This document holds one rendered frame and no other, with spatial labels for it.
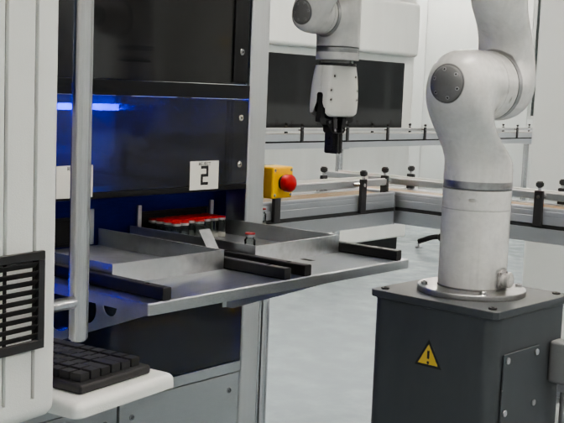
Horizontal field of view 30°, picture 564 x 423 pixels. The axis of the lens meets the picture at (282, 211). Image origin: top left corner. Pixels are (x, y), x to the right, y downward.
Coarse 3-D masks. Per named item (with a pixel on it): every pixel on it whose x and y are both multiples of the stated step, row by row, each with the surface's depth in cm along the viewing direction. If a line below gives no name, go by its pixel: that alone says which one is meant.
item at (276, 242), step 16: (240, 224) 230; (256, 224) 227; (176, 240) 207; (192, 240) 204; (224, 240) 223; (240, 240) 224; (256, 240) 225; (272, 240) 225; (288, 240) 222; (304, 240) 205; (320, 240) 209; (336, 240) 213; (272, 256) 198; (288, 256) 202; (304, 256) 206
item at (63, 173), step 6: (60, 168) 191; (66, 168) 192; (60, 174) 191; (66, 174) 192; (60, 180) 191; (66, 180) 192; (60, 186) 191; (66, 186) 192; (60, 192) 191; (66, 192) 192; (60, 198) 191; (66, 198) 192
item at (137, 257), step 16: (112, 240) 207; (128, 240) 204; (144, 240) 201; (160, 240) 198; (64, 256) 176; (96, 256) 196; (112, 256) 196; (128, 256) 197; (144, 256) 198; (160, 256) 198; (176, 256) 179; (192, 256) 182; (208, 256) 185; (112, 272) 168; (128, 272) 171; (144, 272) 174; (160, 272) 177; (176, 272) 179; (192, 272) 182
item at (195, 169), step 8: (216, 160) 222; (192, 168) 216; (200, 168) 218; (208, 168) 220; (216, 168) 222; (192, 176) 217; (200, 176) 218; (208, 176) 220; (216, 176) 222; (192, 184) 217; (200, 184) 219; (208, 184) 220; (216, 184) 222
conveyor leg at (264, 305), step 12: (264, 300) 262; (264, 312) 262; (264, 324) 262; (264, 336) 263; (264, 348) 263; (264, 360) 264; (264, 372) 264; (264, 384) 265; (264, 396) 265; (264, 408) 266; (264, 420) 266
